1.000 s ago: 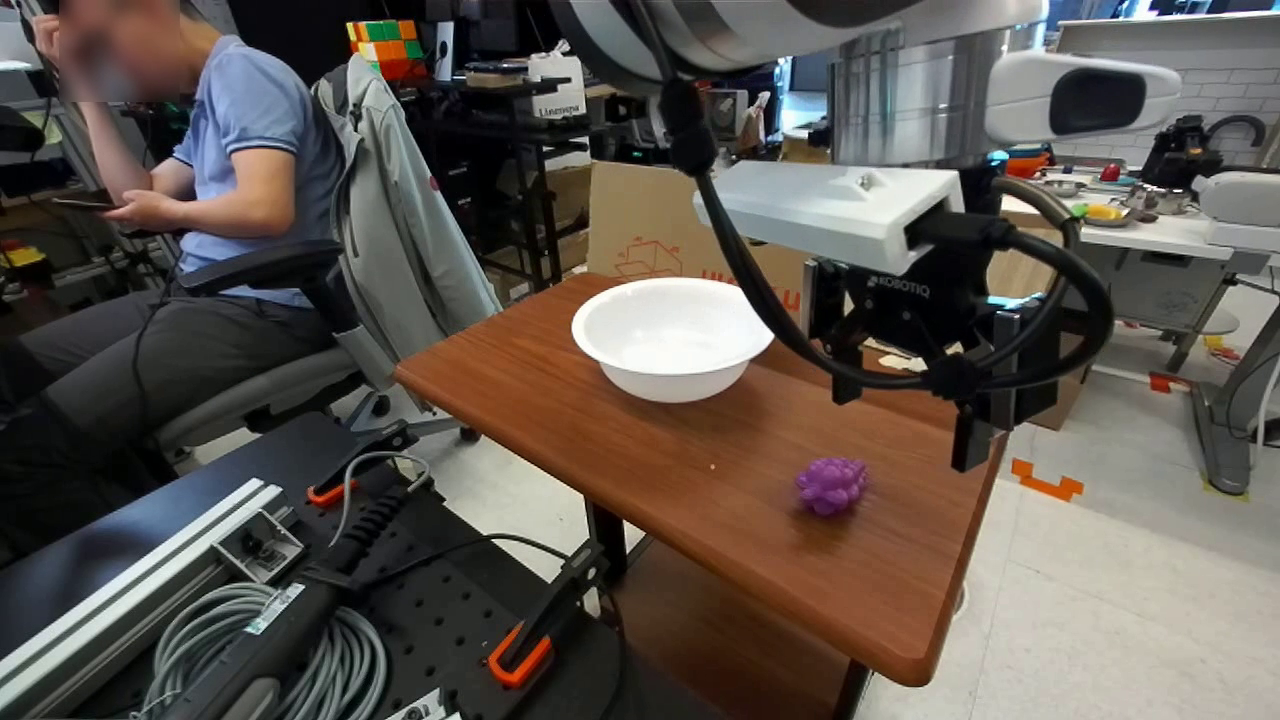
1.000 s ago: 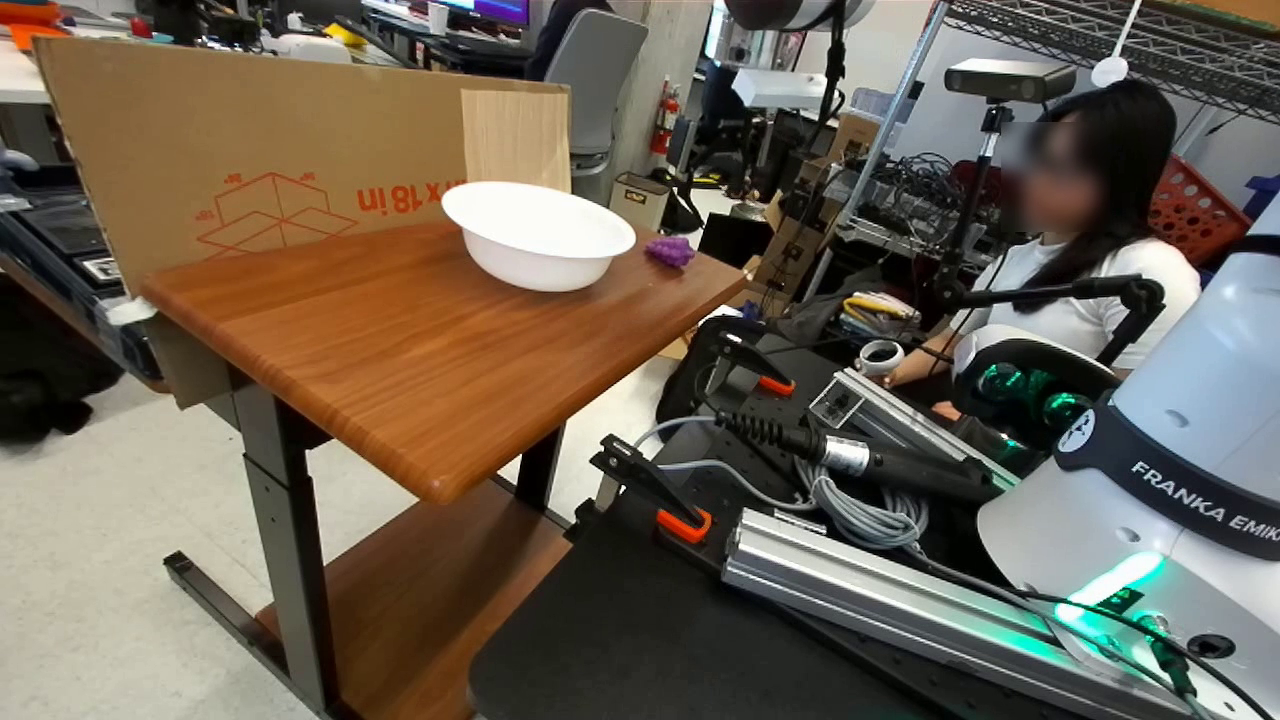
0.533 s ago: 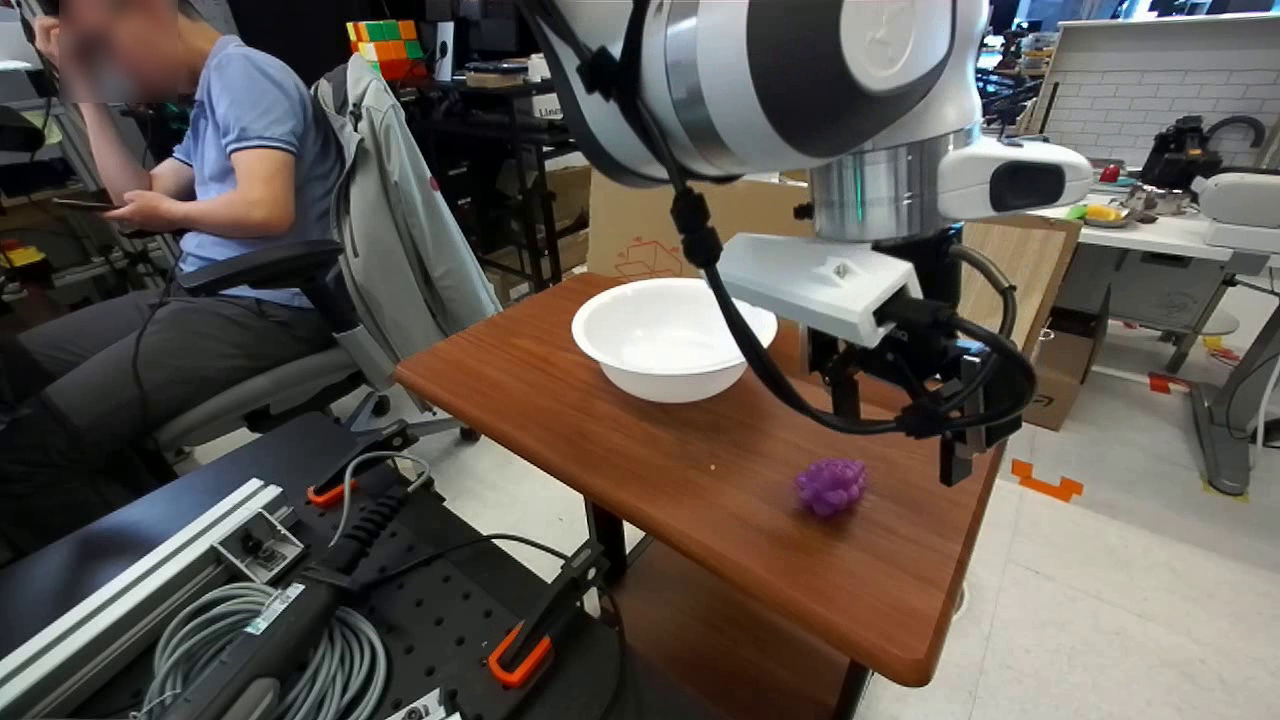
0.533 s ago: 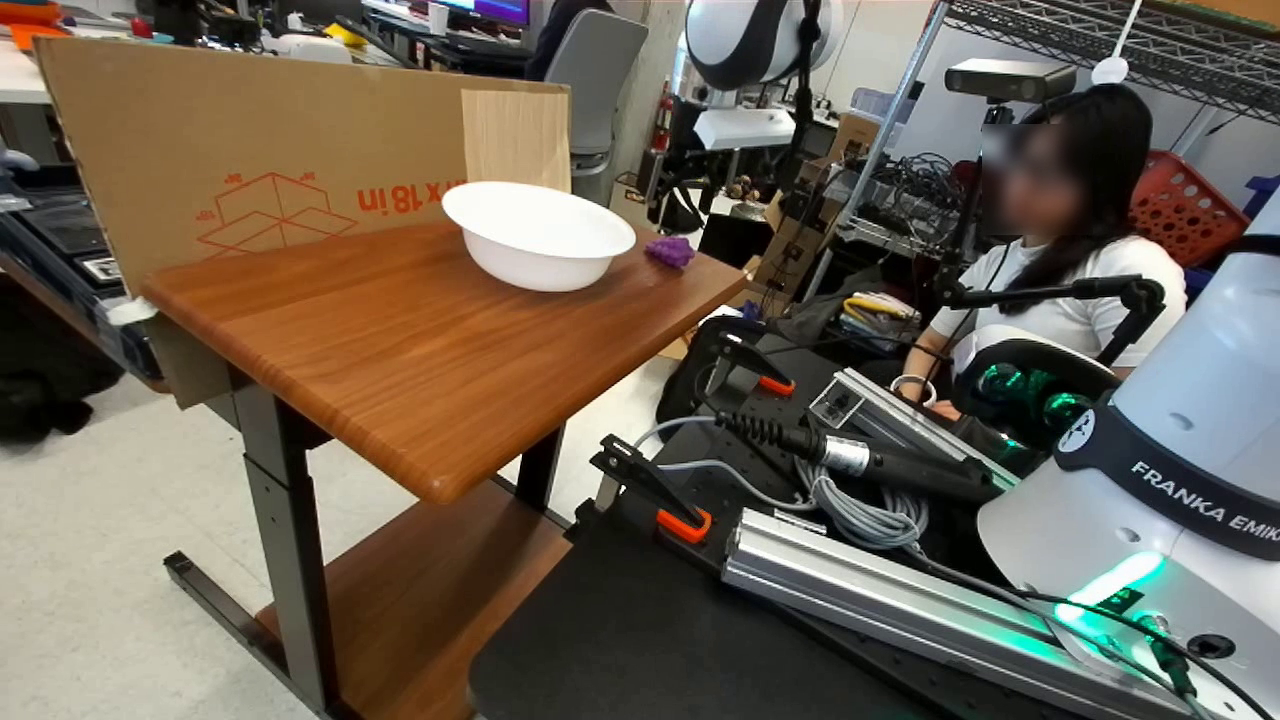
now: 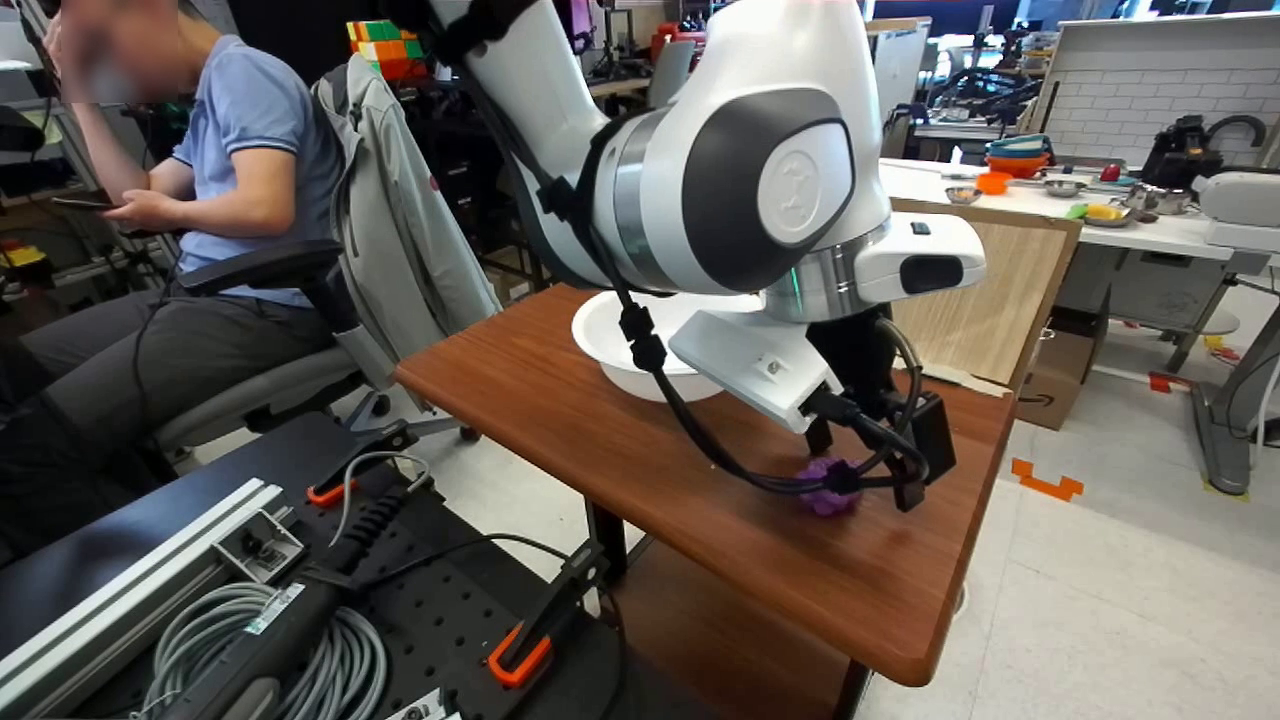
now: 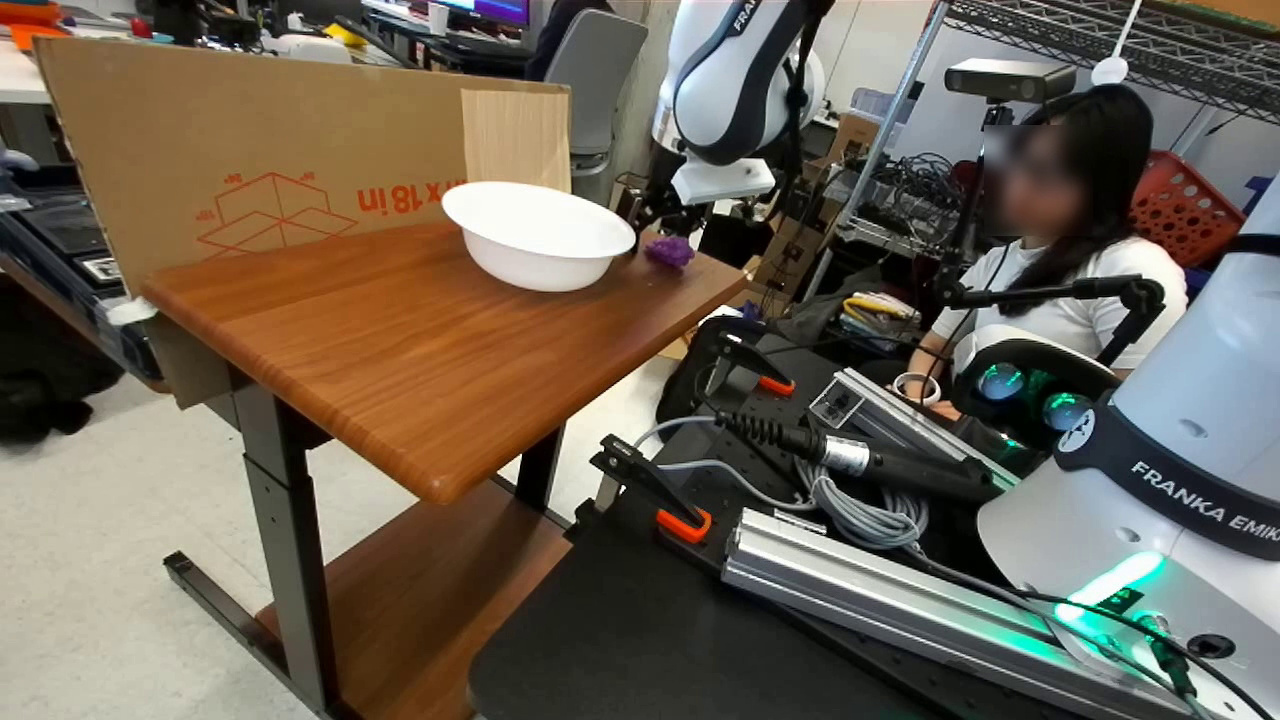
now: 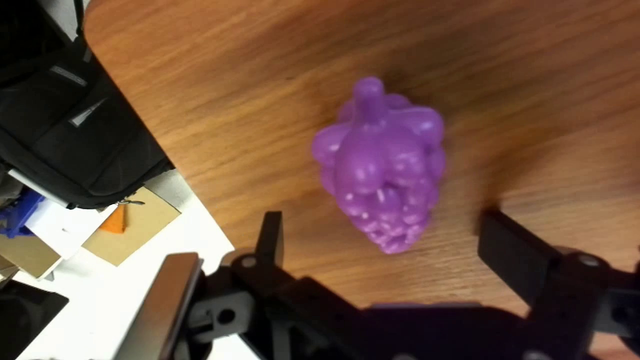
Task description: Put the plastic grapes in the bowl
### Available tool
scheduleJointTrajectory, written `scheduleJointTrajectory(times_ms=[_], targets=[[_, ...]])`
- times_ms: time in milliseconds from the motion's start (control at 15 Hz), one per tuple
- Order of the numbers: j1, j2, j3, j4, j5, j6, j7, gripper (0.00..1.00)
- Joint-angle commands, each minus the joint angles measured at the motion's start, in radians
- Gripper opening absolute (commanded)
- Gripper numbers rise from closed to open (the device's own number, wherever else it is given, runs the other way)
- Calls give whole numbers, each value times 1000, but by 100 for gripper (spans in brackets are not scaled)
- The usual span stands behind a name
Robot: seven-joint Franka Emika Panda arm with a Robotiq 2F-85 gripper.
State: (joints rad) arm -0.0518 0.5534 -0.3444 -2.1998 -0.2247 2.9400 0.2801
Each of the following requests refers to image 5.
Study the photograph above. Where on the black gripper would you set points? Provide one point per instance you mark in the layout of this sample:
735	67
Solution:
854	354

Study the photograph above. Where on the purple plastic grapes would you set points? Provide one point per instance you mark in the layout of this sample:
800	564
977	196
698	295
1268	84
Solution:
827	491

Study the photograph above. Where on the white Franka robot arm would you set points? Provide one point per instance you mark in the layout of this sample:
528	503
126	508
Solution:
720	175

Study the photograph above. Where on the white plastic bowl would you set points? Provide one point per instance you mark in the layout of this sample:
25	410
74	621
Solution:
615	354

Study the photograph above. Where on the folded cardboard sheet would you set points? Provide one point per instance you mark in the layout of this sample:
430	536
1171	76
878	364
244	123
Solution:
985	307

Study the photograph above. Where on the orange floor marker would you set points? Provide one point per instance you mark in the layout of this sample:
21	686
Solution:
1047	483

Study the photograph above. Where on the brown wooden table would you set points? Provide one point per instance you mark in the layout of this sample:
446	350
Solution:
745	547

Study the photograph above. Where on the small cardboard box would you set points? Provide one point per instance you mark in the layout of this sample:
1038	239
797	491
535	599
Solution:
1060	381

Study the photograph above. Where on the small orange object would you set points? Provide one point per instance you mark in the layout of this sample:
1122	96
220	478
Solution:
996	181

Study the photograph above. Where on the yellow green object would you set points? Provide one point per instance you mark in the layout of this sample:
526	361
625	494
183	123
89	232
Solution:
1100	210

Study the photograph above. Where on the white work desk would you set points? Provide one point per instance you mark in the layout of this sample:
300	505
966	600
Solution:
1173	239

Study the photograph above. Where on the black device on desk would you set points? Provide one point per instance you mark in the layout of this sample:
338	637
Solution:
1182	145

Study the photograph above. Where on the white perforated panel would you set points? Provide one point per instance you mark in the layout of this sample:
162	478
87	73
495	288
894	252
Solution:
1135	84

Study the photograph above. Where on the grey jacket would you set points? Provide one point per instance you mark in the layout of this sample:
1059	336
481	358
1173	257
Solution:
400	225

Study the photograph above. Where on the black grey office chair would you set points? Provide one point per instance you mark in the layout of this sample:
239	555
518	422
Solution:
264	393

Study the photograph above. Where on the colourful toy blocks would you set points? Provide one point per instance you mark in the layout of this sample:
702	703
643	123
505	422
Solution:
387	45

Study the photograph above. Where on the seated person blue shirt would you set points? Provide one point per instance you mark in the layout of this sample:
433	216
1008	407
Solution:
254	123

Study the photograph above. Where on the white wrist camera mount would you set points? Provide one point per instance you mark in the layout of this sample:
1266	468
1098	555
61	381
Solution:
754	364

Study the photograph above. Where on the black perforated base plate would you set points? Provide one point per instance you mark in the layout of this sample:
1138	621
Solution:
442	600

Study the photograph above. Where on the grey metal bracket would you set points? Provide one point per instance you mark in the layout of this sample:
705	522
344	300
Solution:
263	543

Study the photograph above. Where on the aluminium profile rail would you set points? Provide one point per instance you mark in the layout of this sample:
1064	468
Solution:
122	587

